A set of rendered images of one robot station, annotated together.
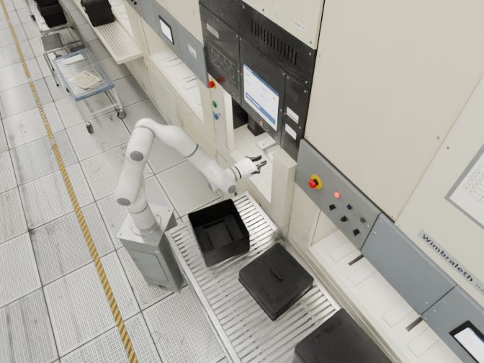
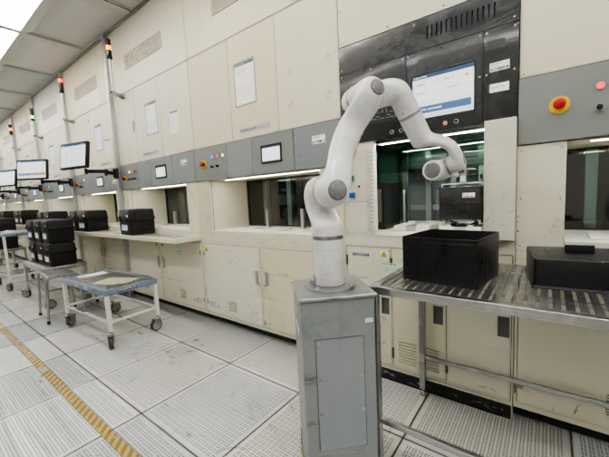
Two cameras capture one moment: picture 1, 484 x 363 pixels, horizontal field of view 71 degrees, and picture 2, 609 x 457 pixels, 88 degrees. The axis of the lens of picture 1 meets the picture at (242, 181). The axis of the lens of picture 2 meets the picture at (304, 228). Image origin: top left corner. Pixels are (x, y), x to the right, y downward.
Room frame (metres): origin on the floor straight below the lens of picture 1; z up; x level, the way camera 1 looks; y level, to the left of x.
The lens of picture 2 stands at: (0.09, 1.17, 1.11)
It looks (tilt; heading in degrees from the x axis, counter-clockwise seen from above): 6 degrees down; 337
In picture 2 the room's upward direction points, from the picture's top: 3 degrees counter-clockwise
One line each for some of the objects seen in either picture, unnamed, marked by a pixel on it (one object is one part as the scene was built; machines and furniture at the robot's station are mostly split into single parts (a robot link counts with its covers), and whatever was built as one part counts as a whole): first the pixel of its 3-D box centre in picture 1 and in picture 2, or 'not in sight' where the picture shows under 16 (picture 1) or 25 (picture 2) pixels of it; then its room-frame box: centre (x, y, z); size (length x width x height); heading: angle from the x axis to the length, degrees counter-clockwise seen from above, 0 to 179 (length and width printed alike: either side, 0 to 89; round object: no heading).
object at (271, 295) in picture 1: (275, 278); (578, 263); (0.72, -0.15, 0.83); 0.29 x 0.29 x 0.13; 36
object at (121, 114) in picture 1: (90, 87); (112, 301); (3.37, 1.70, 0.24); 0.97 x 0.52 x 0.48; 32
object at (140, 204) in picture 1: (132, 188); (323, 206); (1.19, 0.61, 1.07); 0.19 x 0.12 x 0.24; 176
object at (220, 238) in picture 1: (219, 232); (450, 255); (1.01, 0.15, 0.85); 0.28 x 0.28 x 0.17; 21
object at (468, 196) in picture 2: not in sight; (463, 197); (1.40, -0.38, 1.06); 0.24 x 0.20 x 0.32; 29
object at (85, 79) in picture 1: (84, 78); (115, 280); (3.20, 1.64, 0.47); 0.31 x 0.23 x 0.02; 51
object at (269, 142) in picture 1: (276, 146); (416, 225); (1.63, -0.25, 0.89); 0.22 x 0.21 x 0.04; 119
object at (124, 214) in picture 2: (96, 7); (136, 221); (3.82, 1.48, 0.93); 0.30 x 0.28 x 0.26; 26
